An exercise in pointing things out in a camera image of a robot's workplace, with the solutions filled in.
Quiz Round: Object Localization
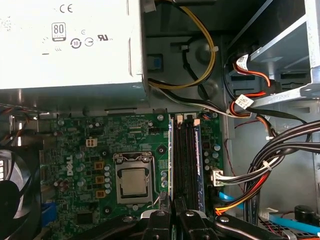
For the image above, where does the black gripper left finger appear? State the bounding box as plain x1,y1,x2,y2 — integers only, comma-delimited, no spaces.
74,191,173,240

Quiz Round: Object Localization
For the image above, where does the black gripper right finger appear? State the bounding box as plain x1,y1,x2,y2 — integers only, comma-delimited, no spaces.
174,196,291,240

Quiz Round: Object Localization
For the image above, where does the metal socket cover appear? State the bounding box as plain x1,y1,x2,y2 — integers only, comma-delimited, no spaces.
114,151,155,205

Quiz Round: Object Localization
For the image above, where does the metal locking lever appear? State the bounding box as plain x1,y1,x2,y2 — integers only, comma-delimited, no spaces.
148,153,161,209

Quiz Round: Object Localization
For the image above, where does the silver CPU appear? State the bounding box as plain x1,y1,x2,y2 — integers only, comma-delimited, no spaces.
118,167,148,196

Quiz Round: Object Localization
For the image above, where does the black PC case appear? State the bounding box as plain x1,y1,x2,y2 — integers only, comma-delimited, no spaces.
0,0,320,240

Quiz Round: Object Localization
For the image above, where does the green motherboard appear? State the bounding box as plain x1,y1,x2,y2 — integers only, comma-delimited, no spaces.
37,112,226,240

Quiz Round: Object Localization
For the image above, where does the black case fan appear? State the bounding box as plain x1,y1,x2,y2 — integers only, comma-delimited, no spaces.
0,147,42,240

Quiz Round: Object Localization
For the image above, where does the grey power supply unit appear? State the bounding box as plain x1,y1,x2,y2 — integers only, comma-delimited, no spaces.
0,0,148,111

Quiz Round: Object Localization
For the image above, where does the grey metal drive cage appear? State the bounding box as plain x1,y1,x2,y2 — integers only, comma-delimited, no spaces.
224,0,320,106

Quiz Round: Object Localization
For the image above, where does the blue flat wire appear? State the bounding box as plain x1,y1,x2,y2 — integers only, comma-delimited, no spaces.
217,190,320,237

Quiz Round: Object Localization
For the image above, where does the white wire connector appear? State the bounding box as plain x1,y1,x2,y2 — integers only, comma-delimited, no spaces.
211,168,225,187

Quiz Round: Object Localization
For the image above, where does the black wire bundle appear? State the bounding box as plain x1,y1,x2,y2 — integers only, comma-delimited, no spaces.
243,119,320,226

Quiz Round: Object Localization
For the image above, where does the black white wire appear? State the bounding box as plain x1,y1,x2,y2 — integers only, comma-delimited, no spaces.
147,78,252,119

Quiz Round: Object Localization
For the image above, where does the yellow wire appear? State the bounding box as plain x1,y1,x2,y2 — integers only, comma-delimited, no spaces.
148,0,218,90

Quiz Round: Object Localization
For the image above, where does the red orange labelled wire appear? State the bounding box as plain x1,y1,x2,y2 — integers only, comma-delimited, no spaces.
224,53,274,121

